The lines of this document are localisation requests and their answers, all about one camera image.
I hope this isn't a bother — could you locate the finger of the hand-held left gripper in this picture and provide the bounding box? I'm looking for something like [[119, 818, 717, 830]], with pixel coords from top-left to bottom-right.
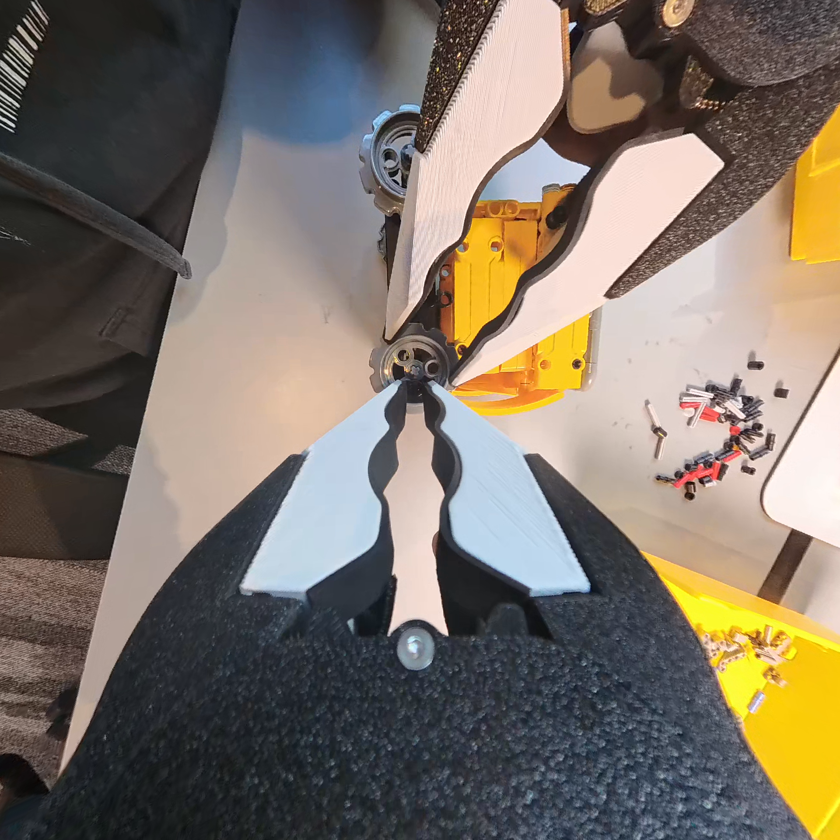
[[448, 129, 725, 388], [382, 0, 572, 343]]

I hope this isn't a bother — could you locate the black shoulder strap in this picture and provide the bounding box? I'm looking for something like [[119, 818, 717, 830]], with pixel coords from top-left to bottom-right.
[[0, 152, 193, 280]]

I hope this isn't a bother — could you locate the heap of grey brick parts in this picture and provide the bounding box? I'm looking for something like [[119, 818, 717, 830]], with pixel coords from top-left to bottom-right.
[[697, 623, 798, 716]]

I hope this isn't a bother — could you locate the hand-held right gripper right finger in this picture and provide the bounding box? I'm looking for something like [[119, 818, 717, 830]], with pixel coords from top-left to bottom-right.
[[422, 381, 593, 636]]

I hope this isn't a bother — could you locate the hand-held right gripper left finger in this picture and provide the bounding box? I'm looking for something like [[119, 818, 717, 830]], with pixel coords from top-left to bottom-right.
[[238, 379, 408, 636]]

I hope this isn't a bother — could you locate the yellow plastic storage bin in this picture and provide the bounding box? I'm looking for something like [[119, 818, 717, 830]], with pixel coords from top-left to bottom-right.
[[789, 108, 840, 265], [643, 550, 840, 840]]

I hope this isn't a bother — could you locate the grey desk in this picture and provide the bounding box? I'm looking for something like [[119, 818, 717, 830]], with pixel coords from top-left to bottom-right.
[[58, 0, 840, 788]]

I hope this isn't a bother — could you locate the pile of red black pins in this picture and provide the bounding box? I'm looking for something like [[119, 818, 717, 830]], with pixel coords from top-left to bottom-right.
[[655, 354, 791, 503]]

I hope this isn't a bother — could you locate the white book stand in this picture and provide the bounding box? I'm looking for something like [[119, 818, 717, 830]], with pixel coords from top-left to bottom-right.
[[761, 351, 840, 549]]

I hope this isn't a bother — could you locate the yellow black toy brick vehicle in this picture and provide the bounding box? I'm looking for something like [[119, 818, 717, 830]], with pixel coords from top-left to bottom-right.
[[381, 182, 603, 417]]

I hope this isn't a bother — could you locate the grey axle with black connector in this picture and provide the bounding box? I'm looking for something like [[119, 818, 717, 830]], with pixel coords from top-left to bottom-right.
[[644, 400, 669, 460]]

